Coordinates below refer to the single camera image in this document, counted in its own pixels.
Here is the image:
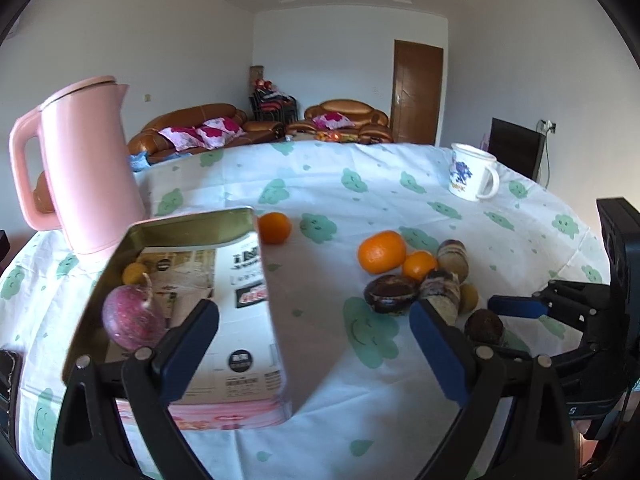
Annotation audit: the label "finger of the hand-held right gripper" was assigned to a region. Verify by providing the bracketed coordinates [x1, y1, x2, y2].
[549, 344, 621, 395]
[487, 280, 611, 330]

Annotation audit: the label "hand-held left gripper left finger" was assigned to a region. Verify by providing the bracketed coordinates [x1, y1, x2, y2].
[52, 299, 221, 480]

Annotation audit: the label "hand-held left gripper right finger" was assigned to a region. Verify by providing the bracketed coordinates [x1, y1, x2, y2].
[409, 299, 581, 480]

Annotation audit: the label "small yellow fruit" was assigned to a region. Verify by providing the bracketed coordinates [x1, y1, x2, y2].
[457, 282, 479, 313]
[122, 262, 148, 286]

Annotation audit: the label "layered cake roll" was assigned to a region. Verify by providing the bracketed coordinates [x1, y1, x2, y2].
[419, 269, 462, 323]

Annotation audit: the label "chocolate glazed donut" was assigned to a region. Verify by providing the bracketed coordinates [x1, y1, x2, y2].
[363, 274, 421, 317]

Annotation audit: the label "small orange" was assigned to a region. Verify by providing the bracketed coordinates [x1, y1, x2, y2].
[258, 211, 292, 245]
[401, 250, 440, 283]

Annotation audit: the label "large orange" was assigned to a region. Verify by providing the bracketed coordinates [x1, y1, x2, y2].
[358, 230, 407, 276]

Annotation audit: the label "pink metal tin box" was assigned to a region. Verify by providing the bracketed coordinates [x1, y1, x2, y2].
[61, 206, 293, 431]

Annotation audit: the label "printed paper leaflet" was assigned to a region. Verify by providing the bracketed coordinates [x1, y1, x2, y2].
[107, 245, 288, 406]

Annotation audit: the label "purple round fruit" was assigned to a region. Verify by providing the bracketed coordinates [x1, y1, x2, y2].
[102, 272, 168, 351]

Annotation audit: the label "layered sandwich cookie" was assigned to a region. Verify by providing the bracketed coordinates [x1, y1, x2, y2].
[436, 239, 470, 283]

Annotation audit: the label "white printed mug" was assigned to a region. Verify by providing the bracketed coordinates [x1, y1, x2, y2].
[446, 142, 501, 202]

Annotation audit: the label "black television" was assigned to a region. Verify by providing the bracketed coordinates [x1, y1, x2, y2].
[487, 117, 546, 181]

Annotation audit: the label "black device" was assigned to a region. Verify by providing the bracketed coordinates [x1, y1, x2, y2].
[0, 349, 24, 448]

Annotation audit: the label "white cloud-print tablecloth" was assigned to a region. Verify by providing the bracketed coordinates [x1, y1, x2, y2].
[0, 141, 613, 480]

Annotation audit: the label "pink floral pillow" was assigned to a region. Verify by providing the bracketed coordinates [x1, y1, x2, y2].
[312, 112, 353, 131]
[159, 126, 202, 151]
[196, 116, 246, 148]

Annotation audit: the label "pink electric kettle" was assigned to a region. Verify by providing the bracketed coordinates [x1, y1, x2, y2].
[9, 76, 151, 256]

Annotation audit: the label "brown wooden door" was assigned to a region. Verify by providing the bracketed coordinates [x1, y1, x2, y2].
[391, 40, 444, 146]

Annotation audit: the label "long brown leather sofa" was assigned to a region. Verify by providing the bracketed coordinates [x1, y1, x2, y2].
[127, 103, 287, 163]

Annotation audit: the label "snacks on coffee table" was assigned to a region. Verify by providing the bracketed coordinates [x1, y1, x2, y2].
[285, 129, 362, 144]

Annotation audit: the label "brown leather armchair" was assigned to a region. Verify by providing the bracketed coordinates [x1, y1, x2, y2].
[287, 100, 393, 144]

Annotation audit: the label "stack of dark chairs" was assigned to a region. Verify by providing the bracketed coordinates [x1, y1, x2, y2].
[249, 85, 299, 123]

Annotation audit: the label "black power cable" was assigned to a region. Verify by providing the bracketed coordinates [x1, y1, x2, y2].
[537, 120, 552, 187]

